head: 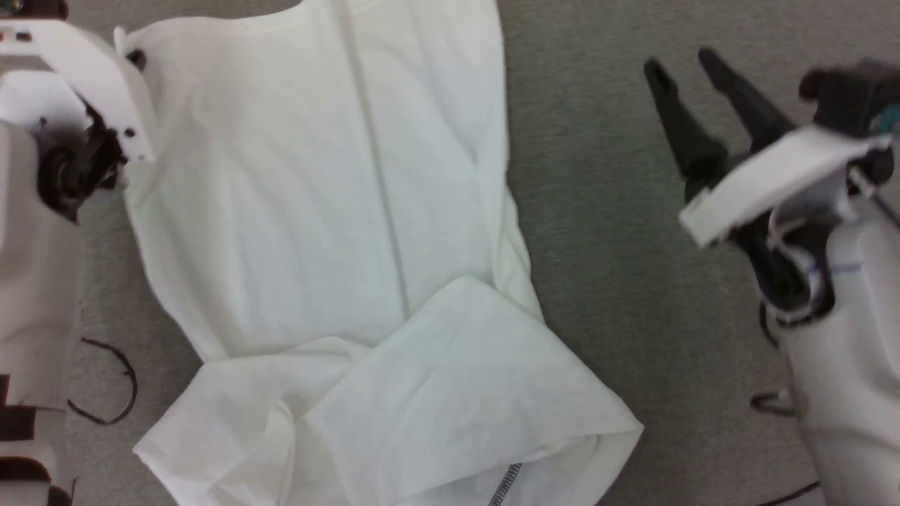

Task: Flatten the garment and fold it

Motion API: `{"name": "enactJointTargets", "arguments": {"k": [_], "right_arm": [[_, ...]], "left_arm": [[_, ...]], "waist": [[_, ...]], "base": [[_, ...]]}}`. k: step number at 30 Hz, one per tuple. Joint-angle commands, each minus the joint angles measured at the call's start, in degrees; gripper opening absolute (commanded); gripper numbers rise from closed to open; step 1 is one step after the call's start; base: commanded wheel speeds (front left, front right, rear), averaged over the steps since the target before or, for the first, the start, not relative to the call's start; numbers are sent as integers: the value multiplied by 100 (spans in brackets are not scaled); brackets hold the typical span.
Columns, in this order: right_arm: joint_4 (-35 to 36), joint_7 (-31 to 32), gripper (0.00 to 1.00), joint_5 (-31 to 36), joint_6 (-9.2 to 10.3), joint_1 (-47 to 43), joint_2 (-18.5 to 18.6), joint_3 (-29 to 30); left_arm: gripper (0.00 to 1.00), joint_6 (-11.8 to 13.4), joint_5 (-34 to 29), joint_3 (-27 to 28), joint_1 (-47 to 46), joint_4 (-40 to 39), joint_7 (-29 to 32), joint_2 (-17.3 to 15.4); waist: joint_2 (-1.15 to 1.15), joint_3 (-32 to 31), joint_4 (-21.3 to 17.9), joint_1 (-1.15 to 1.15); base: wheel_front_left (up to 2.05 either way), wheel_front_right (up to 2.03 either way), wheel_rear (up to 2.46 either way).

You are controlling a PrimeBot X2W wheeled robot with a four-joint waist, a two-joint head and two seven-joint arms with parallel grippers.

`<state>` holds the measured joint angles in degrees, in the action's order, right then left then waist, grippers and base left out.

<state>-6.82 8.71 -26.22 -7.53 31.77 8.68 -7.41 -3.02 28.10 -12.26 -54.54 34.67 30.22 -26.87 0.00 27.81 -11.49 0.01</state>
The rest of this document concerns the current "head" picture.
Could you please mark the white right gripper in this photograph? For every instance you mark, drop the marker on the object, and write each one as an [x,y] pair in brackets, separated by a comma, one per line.
[780,176]

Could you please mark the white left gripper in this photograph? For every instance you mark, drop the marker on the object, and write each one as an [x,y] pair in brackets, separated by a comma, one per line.
[91,67]

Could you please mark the white shirt with grey stitching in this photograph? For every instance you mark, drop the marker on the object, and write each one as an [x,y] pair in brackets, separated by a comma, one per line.
[316,211]

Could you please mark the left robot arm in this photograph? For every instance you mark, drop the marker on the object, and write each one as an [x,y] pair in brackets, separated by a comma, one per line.
[35,295]

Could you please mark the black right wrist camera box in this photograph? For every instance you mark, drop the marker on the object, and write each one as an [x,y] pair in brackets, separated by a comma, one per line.
[847,95]

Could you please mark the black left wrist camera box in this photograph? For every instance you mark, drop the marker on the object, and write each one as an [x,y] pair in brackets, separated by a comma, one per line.
[35,8]

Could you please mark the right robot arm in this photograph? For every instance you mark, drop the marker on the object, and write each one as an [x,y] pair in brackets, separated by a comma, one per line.
[858,351]

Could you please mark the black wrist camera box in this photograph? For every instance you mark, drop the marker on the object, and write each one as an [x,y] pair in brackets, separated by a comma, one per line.
[847,95]
[35,8]

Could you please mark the grey fabric sofa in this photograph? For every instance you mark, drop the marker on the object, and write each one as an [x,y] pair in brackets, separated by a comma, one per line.
[598,176]

